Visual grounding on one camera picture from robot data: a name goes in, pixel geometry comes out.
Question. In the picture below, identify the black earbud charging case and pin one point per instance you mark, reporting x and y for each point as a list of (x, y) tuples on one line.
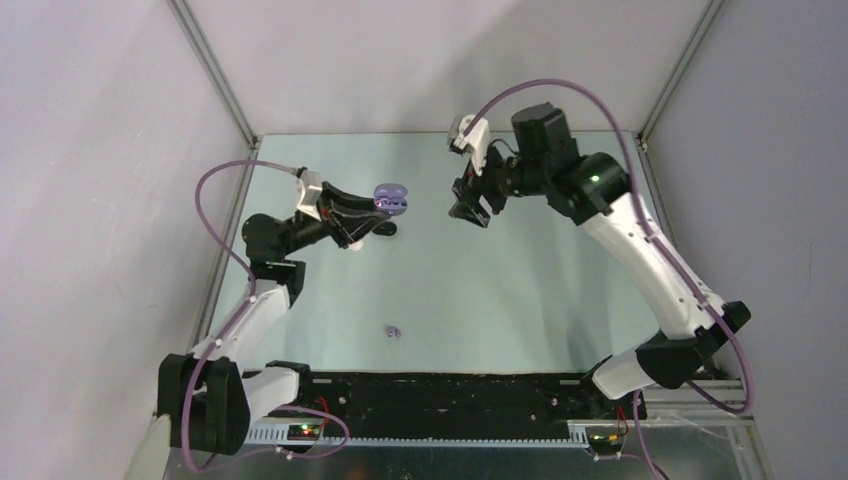
[(386, 229)]

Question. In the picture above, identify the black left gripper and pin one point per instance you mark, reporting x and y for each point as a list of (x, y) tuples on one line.
[(344, 219)]

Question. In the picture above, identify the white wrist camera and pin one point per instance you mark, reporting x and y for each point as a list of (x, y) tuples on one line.
[(309, 190), (470, 136)]

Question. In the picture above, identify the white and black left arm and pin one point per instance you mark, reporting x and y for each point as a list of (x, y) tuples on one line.
[(205, 394)]

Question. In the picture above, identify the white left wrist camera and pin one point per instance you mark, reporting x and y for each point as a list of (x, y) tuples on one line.
[(309, 190)]

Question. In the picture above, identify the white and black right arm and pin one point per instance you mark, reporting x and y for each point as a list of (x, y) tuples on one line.
[(595, 192)]

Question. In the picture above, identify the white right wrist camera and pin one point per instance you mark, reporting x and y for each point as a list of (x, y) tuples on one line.
[(470, 136)]

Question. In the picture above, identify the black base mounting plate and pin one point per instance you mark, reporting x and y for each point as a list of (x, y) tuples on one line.
[(460, 407)]

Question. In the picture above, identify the purple earbud charging case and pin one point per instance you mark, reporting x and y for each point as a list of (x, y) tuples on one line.
[(391, 190)]

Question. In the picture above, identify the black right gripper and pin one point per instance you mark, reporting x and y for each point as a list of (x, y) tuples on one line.
[(471, 183)]

